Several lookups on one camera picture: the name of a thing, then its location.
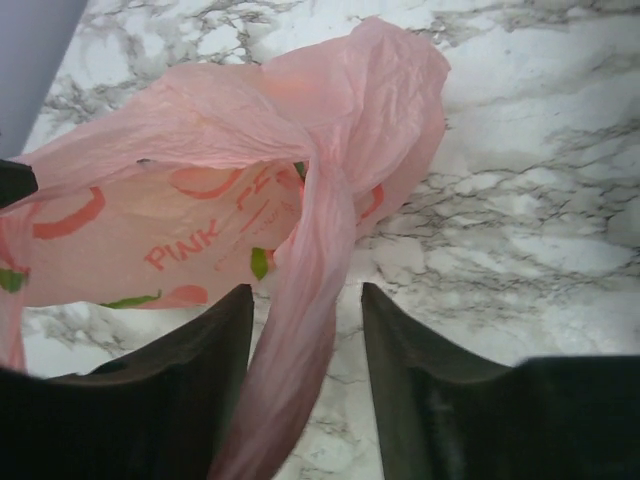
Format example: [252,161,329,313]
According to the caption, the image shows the pink plastic bag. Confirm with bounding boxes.
[1,18,450,479]

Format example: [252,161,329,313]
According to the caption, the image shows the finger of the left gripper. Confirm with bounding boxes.
[0,159,38,208]

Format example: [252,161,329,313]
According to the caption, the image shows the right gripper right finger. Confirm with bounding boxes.
[361,283,639,480]

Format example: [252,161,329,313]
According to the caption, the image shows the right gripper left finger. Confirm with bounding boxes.
[1,285,254,480]

